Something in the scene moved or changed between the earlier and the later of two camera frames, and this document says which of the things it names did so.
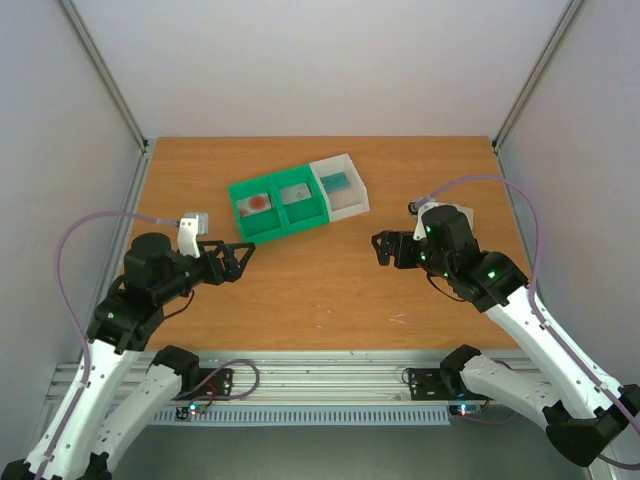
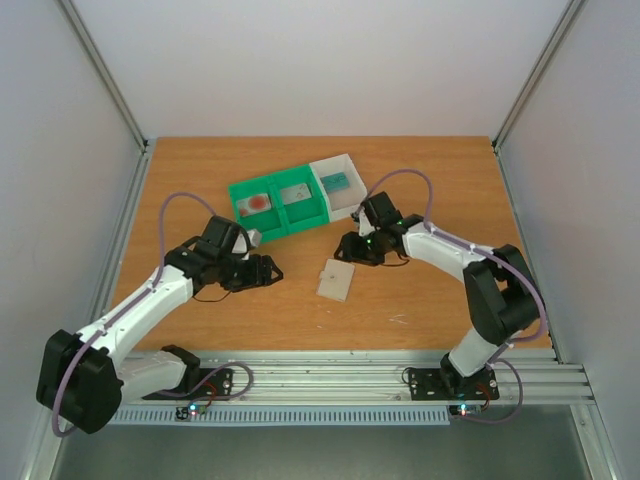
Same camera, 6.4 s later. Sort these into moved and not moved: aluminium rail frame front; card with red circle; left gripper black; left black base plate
Moved: left gripper black
Not moved: aluminium rail frame front; card with red circle; left black base plate
